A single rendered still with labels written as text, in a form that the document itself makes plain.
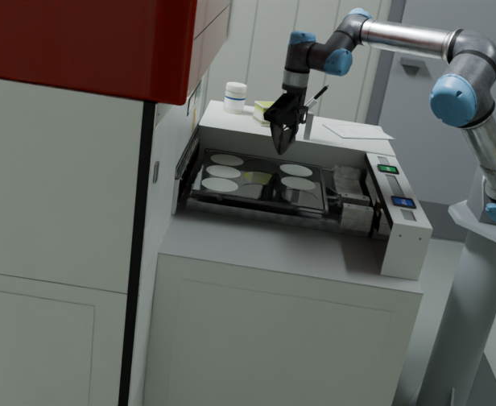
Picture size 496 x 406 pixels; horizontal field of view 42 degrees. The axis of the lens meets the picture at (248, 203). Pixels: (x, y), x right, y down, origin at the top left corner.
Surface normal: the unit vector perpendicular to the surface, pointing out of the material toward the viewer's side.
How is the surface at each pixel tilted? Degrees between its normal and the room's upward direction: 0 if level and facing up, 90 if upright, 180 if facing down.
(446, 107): 124
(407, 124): 90
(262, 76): 90
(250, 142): 90
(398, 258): 90
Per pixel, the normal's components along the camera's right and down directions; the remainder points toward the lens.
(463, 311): -0.68, 0.18
